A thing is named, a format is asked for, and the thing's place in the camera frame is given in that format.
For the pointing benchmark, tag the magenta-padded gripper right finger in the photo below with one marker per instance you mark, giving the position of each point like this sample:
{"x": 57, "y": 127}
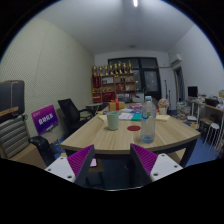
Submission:
{"x": 165, "y": 166}

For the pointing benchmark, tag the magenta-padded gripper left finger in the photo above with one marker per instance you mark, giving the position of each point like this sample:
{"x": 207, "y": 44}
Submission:
{"x": 60, "y": 166}

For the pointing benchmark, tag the clear plastic water bottle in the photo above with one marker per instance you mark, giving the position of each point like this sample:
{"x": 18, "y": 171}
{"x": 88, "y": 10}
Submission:
{"x": 148, "y": 126}

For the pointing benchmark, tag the pale yellow notebook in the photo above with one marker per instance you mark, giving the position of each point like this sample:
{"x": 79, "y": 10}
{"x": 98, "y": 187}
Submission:
{"x": 102, "y": 117}
{"x": 163, "y": 118}

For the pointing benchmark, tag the purple sign board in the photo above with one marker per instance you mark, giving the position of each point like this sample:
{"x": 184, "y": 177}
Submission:
{"x": 45, "y": 119}

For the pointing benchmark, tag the black office chair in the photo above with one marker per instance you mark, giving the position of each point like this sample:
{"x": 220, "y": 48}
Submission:
{"x": 68, "y": 113}

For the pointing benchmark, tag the grey striped cushion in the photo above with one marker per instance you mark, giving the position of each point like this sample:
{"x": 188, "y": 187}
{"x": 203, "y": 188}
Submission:
{"x": 13, "y": 136}

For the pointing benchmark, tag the teal book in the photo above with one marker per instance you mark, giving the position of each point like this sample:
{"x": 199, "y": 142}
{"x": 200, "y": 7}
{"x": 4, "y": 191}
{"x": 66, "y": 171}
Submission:
{"x": 136, "y": 117}

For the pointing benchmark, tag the white round stool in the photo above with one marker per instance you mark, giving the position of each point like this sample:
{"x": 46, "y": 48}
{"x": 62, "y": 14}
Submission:
{"x": 212, "y": 128}

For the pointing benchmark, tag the pink flowers in white pot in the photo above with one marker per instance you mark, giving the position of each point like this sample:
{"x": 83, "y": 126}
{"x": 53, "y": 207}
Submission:
{"x": 163, "y": 105}

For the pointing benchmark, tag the white booklet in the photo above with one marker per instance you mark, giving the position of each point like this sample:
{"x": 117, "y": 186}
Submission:
{"x": 125, "y": 116}

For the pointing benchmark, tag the light green cup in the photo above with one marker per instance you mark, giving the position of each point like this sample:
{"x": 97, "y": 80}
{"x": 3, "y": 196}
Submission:
{"x": 112, "y": 121}

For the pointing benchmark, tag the white box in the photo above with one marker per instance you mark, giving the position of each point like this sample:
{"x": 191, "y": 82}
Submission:
{"x": 139, "y": 97}

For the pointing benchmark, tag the cluttered side desk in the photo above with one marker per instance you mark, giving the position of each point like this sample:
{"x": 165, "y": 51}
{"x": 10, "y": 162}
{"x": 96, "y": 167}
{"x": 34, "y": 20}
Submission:
{"x": 210, "y": 108}

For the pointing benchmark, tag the yellow gift box red ribbon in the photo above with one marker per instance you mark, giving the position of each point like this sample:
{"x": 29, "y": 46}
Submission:
{"x": 115, "y": 106}

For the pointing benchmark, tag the black computer monitor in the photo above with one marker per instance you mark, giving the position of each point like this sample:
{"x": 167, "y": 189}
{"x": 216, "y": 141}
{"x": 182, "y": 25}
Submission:
{"x": 192, "y": 91}

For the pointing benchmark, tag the dark glass door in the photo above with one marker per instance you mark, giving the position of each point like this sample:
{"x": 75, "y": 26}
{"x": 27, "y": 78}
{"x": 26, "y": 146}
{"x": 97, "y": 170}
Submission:
{"x": 150, "y": 80}

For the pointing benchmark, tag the wooden shelf unit with trophies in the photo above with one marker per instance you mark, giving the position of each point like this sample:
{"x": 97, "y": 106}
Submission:
{"x": 110, "y": 87}

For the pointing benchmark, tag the white wall air conditioner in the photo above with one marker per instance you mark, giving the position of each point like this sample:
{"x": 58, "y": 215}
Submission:
{"x": 176, "y": 61}

